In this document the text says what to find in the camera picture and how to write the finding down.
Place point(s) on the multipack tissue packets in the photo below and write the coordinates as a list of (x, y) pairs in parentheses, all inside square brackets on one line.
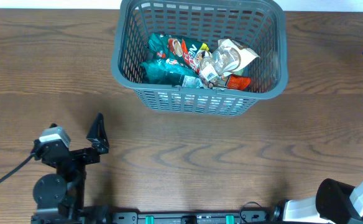
[(189, 102)]

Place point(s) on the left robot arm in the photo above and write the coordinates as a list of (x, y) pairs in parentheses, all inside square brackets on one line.
[(60, 196)]

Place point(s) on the green Nescafe coffee bag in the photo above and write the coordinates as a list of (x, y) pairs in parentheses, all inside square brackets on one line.
[(175, 61)]

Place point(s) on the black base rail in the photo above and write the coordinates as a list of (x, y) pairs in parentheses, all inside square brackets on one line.
[(186, 217)]

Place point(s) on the beige snack pouch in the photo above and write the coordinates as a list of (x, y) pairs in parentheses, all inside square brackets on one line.
[(230, 58)]

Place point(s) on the grey plastic basket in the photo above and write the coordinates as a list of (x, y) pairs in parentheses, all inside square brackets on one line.
[(260, 24)]

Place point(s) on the orange spaghetti pack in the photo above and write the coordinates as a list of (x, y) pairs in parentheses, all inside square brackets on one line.
[(233, 82)]

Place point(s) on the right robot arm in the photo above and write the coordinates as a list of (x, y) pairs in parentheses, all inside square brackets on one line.
[(334, 202)]

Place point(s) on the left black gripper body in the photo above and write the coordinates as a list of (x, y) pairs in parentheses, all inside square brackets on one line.
[(82, 157)]

